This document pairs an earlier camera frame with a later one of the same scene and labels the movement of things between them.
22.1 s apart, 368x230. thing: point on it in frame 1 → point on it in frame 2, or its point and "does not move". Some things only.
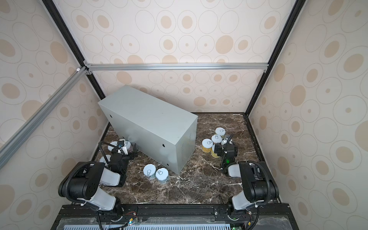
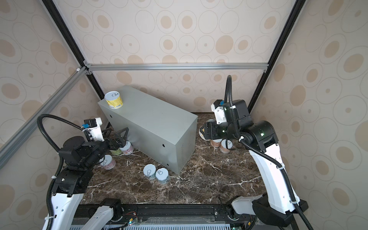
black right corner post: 275,57 does not move
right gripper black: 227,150 → 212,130
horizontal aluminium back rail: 177,67 does not move
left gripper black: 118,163 → 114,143
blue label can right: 162,175 does not move
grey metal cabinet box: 163,132 does not move
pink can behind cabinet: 128,144 does not move
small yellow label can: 207,143 → 201,135
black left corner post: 69,39 does not move
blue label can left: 149,171 does not move
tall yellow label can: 213,154 → 114,99
